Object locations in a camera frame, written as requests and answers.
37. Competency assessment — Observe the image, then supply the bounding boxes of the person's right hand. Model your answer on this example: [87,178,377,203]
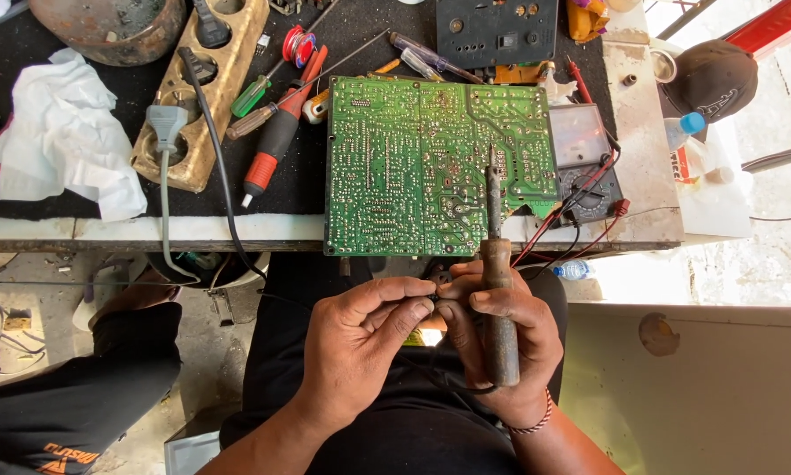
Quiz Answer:
[434,260,565,431]

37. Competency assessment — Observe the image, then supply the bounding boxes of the person's left hand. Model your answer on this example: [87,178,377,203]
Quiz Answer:
[295,276,437,431]

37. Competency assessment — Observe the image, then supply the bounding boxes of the wooden handled soldering iron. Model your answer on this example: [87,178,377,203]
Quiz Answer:
[478,145,522,388]

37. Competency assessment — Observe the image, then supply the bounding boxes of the small black electronic component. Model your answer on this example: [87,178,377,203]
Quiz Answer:
[428,267,452,303]

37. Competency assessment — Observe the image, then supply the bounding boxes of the clear water bottle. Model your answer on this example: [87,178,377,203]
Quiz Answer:
[553,259,596,282]

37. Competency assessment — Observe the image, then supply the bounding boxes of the person's black clothing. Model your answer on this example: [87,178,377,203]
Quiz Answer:
[220,253,569,475]

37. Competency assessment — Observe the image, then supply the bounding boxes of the beige cabinet panel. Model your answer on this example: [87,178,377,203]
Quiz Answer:
[559,302,791,475]

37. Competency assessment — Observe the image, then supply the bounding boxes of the white plastic box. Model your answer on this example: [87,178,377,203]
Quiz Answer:
[164,427,222,475]

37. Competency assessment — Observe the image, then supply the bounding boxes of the black bucket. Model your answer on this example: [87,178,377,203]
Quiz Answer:
[145,251,271,290]

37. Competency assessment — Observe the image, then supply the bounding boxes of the black analog multimeter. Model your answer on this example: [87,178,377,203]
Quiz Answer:
[547,103,627,229]

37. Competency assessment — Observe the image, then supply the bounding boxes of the black work mat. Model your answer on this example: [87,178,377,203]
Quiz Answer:
[0,0,618,221]

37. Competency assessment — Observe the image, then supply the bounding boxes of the green printed circuit board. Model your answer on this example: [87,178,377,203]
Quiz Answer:
[323,74,561,257]

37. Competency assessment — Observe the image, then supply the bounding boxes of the small white tissue piece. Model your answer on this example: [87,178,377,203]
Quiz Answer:
[540,69,579,106]

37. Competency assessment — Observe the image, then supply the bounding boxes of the blue capped plastic bottle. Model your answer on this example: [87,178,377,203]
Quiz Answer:
[663,111,708,152]

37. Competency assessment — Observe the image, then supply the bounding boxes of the white yellow tester pen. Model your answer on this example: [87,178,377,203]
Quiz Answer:
[301,88,332,125]

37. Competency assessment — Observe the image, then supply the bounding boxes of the red test probe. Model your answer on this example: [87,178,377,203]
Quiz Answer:
[564,55,594,106]

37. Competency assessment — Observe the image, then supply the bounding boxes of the orange circuit board piece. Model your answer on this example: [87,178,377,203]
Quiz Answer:
[493,60,557,86]

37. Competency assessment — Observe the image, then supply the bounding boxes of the white cup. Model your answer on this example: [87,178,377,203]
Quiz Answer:
[649,37,684,85]

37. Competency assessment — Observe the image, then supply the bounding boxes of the worn golden power strip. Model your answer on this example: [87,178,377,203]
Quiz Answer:
[129,0,271,194]

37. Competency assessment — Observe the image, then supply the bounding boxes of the black baseball cap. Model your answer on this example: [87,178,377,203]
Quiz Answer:
[658,39,760,143]

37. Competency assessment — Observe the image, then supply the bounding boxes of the black device panel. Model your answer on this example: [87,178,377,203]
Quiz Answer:
[435,0,560,71]

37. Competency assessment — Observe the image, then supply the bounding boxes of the yellow plastic bag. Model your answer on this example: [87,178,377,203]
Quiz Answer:
[565,0,611,44]

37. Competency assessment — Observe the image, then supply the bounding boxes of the red solder spool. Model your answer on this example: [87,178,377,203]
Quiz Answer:
[281,24,317,69]

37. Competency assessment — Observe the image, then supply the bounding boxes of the black angled plug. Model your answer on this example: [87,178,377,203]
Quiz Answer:
[191,0,233,50]

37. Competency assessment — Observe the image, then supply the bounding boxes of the crumpled white tissue paper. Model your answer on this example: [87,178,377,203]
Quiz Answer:
[0,47,149,224]

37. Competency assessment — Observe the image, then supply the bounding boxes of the red metal bar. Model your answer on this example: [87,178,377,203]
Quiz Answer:
[724,0,791,55]

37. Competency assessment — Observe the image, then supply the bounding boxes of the rusty metal bowl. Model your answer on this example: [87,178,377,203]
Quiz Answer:
[27,0,189,67]

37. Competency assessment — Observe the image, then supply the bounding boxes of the red white woven bracelet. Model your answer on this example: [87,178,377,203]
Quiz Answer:
[503,387,555,435]

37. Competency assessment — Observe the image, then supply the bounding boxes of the black multimeter lead wire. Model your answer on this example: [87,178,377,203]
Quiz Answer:
[526,131,623,281]

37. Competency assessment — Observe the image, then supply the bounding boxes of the red multimeter lead wire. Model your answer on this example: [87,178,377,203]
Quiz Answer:
[510,150,631,269]

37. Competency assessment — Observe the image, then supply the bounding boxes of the red black handled tool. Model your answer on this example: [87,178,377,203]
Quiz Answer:
[240,79,307,210]

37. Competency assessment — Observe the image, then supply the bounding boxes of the black plug with long cable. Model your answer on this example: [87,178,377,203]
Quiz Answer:
[175,45,269,281]

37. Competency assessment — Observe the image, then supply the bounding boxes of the amber handled screwdriver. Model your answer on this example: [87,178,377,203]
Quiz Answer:
[225,28,392,141]

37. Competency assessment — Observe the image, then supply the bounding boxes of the green handled screwdriver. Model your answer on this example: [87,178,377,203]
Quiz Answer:
[230,0,341,119]

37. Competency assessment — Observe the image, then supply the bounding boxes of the black tool handles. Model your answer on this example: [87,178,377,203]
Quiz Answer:
[741,137,791,175]

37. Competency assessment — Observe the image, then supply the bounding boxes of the grey plug with cable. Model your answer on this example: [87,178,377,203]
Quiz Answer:
[145,103,203,286]

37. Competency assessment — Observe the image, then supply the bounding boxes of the red handled pliers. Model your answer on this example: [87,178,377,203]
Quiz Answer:
[295,44,329,95]

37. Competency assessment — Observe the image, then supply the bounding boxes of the purple clear handled screwdriver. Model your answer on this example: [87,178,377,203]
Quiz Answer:
[388,31,486,86]

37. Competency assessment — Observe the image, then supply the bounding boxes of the loose floor cables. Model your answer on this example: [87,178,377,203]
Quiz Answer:
[0,280,147,377]

